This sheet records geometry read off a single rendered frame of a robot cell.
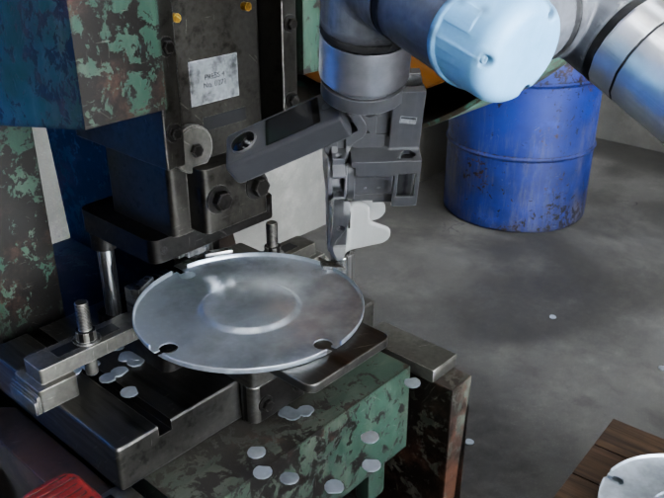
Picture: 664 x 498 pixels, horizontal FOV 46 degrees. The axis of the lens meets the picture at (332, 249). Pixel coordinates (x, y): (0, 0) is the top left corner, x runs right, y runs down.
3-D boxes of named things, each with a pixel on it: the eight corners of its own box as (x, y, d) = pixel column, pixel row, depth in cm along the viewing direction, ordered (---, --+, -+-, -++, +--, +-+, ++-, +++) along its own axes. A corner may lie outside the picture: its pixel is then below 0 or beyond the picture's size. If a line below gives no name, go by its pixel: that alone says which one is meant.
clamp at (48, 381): (155, 357, 102) (146, 288, 98) (37, 416, 91) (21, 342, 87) (128, 340, 106) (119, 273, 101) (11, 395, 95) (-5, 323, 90)
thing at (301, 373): (388, 422, 99) (392, 332, 93) (312, 480, 89) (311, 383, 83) (254, 349, 114) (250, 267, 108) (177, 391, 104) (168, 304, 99)
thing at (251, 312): (256, 239, 117) (256, 234, 117) (410, 304, 100) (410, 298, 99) (86, 311, 98) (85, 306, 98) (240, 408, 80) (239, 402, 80)
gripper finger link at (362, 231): (387, 278, 78) (395, 208, 71) (329, 280, 78) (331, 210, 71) (383, 255, 80) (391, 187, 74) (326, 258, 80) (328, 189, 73)
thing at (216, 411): (374, 334, 118) (375, 299, 116) (123, 492, 88) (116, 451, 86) (242, 272, 136) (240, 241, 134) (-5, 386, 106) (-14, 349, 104)
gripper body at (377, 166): (415, 213, 71) (431, 102, 63) (321, 216, 70) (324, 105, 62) (403, 161, 77) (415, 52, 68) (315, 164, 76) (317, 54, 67)
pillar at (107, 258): (125, 311, 107) (113, 217, 101) (112, 317, 105) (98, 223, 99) (116, 306, 108) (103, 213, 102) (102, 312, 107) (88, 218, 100)
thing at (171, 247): (278, 232, 106) (276, 195, 104) (157, 285, 93) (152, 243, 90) (202, 202, 116) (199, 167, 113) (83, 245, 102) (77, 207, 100)
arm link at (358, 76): (322, 56, 59) (315, 5, 65) (321, 108, 62) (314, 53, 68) (421, 54, 60) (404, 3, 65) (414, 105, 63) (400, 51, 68)
